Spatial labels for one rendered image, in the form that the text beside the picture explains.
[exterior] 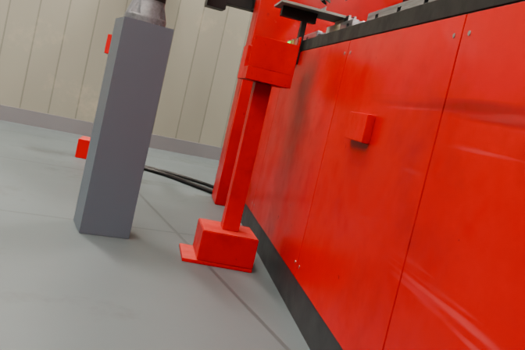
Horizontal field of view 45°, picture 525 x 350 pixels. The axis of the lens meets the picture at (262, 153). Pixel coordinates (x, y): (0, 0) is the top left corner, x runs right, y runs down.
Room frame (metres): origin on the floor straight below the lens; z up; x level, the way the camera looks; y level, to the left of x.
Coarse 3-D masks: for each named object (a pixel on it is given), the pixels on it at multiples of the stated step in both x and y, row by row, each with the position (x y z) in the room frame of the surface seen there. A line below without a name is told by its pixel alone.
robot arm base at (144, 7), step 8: (136, 0) 2.26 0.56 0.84; (144, 0) 2.25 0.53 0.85; (152, 0) 2.26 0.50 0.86; (160, 0) 2.28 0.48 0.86; (128, 8) 2.27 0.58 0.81; (136, 8) 2.26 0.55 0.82; (144, 8) 2.24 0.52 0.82; (152, 8) 2.25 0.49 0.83; (160, 8) 2.28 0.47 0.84; (128, 16) 2.25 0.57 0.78; (136, 16) 2.24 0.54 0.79; (144, 16) 2.24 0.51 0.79; (152, 16) 2.25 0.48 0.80; (160, 16) 2.29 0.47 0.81; (160, 24) 2.27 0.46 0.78
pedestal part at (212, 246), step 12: (204, 228) 2.18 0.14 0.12; (216, 228) 2.23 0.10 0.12; (240, 228) 2.32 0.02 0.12; (204, 240) 2.15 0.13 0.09; (216, 240) 2.16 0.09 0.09; (228, 240) 2.17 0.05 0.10; (240, 240) 2.18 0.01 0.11; (252, 240) 2.19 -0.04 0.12; (180, 252) 2.22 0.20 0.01; (192, 252) 2.24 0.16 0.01; (204, 252) 2.15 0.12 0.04; (216, 252) 2.16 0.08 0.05; (228, 252) 2.17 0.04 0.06; (240, 252) 2.18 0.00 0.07; (252, 252) 2.19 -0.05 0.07; (204, 264) 2.16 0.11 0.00; (216, 264) 2.16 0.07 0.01; (228, 264) 2.17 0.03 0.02; (240, 264) 2.18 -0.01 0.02; (252, 264) 2.19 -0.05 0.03
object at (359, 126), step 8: (352, 112) 1.63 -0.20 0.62; (360, 112) 1.57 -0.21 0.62; (352, 120) 1.61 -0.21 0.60; (360, 120) 1.55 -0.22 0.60; (368, 120) 1.51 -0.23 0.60; (352, 128) 1.60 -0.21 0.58; (360, 128) 1.54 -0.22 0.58; (368, 128) 1.51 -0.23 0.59; (352, 136) 1.58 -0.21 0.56; (360, 136) 1.52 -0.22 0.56; (368, 136) 1.51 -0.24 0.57; (368, 144) 1.51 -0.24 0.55
